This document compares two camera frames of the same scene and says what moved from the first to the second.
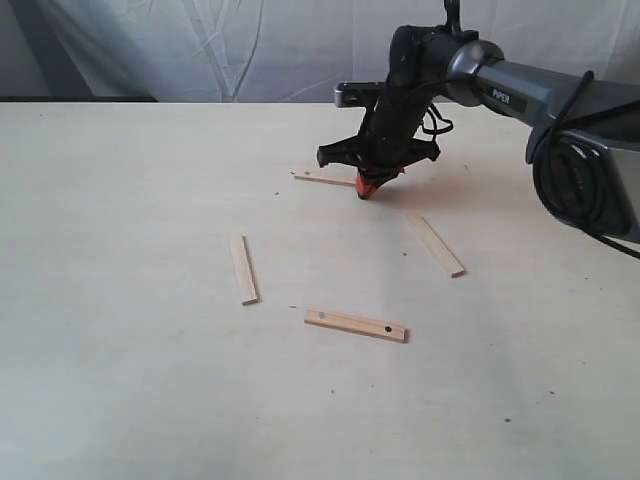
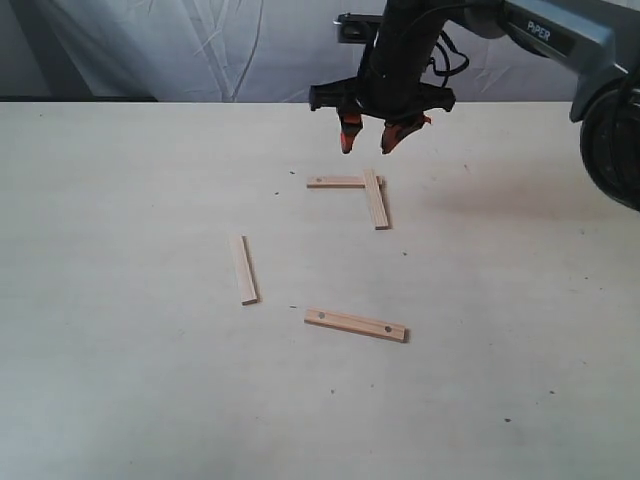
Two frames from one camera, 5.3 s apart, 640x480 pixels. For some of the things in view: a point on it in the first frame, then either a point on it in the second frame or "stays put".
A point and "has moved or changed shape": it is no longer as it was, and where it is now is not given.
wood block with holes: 355,325 stays put
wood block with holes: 335,174 has moved or changed shape
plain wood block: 433,243 → 378,200
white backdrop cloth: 75,51 stays put
